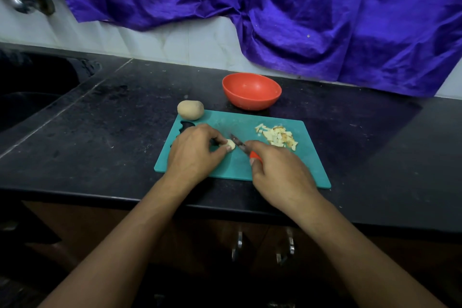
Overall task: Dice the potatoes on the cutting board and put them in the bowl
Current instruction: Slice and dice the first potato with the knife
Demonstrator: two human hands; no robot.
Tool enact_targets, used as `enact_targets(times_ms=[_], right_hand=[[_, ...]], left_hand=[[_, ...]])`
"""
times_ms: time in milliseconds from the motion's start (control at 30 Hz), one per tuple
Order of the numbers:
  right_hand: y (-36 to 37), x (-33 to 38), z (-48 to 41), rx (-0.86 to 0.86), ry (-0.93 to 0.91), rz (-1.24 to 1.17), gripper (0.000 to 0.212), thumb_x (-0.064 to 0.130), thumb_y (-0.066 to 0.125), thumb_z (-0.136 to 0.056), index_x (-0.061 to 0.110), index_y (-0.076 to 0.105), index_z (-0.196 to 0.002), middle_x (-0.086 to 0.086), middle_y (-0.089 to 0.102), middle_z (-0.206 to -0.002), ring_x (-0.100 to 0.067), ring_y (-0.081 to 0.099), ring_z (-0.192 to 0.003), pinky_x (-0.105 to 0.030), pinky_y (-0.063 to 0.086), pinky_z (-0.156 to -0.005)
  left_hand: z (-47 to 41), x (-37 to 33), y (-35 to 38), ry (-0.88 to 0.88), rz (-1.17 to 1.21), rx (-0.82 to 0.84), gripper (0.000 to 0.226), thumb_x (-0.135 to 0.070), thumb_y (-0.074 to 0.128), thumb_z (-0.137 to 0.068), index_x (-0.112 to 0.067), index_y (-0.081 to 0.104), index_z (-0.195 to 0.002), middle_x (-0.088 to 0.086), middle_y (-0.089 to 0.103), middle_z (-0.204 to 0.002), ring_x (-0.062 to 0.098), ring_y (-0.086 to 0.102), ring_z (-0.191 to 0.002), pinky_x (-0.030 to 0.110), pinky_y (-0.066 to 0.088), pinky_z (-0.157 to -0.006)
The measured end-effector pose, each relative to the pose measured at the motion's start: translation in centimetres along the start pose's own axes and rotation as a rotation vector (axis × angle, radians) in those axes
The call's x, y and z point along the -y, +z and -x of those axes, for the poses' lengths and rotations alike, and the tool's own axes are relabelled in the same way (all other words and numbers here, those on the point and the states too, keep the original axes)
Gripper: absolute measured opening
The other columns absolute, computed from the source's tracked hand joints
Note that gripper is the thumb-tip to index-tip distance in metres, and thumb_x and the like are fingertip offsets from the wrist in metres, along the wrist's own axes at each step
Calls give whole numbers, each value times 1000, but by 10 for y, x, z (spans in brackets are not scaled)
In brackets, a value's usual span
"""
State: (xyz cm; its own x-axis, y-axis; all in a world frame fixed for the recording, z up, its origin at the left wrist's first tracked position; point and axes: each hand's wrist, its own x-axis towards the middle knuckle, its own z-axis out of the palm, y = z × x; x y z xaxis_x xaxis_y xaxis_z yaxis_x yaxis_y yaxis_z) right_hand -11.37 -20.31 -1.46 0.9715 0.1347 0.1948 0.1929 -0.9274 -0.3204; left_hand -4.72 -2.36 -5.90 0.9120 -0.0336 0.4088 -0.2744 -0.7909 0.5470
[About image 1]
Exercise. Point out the person's right hand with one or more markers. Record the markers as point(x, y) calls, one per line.
point(283, 178)

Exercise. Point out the person's left hand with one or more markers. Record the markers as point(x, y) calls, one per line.
point(191, 156)

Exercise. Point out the teal plastic cutting board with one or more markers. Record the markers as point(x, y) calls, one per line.
point(310, 167)

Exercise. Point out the pile of diced apple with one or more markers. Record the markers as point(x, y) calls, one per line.
point(276, 137)

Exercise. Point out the whole brown potato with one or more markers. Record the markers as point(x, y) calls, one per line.
point(190, 110)

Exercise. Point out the orange bowl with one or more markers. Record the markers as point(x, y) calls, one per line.
point(252, 91)

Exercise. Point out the person's right forearm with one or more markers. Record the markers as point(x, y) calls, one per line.
point(368, 261)

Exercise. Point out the person's left forearm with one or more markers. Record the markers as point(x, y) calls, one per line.
point(108, 261)

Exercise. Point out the dark kitchen sink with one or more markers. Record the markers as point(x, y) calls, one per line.
point(32, 91)

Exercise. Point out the purple cloth curtain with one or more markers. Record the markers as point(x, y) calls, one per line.
point(339, 8)

